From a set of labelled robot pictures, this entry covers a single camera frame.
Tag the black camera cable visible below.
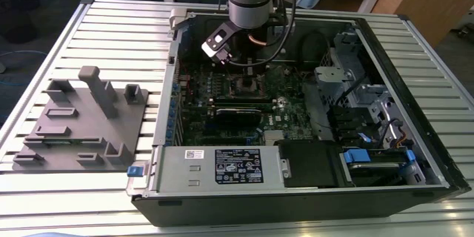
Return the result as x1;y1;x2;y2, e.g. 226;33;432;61
218;0;297;67

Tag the grey parts rack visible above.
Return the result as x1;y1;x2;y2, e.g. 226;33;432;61
11;65;152;172

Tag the silver drive cage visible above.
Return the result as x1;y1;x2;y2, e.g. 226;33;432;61
314;33;372;109

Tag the black office chair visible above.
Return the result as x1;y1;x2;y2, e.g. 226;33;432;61
0;0;42;45

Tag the black graphics card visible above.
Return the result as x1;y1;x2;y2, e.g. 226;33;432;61
214;107;264;132

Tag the silver chipset heatsink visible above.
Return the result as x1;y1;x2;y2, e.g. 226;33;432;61
264;129;288;141

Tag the hard disk in blue carrier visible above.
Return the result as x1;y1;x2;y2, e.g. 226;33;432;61
340;148;419;188

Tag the grey case release handle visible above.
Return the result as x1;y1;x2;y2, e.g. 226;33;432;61
169;8;192;31

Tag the CPU socket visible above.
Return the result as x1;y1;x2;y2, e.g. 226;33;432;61
228;73;273;99

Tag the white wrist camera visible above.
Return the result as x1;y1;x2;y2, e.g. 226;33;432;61
201;21;240;66

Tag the black plastic shroud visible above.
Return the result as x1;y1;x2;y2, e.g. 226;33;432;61
277;139;358;189

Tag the silver power supply unit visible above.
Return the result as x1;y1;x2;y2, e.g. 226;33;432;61
150;144;294;193

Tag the white barcode sticker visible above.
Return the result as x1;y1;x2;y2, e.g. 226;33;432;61
185;149;206;160

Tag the black PC case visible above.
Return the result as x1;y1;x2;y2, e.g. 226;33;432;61
126;7;472;228

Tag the black power supply label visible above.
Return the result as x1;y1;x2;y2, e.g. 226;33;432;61
214;148;266;185

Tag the green motherboard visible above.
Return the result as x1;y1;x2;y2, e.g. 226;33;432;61
172;58;326;148

